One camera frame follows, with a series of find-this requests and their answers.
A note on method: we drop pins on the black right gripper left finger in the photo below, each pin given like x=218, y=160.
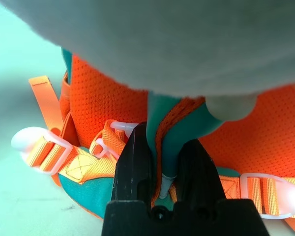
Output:
x=135, y=159

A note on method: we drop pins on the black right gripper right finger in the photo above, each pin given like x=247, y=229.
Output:
x=199, y=172

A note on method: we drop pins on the orange and teal backpack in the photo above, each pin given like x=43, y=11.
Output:
x=100, y=103

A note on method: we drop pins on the grey and white plush toy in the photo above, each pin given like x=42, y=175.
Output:
x=162, y=44

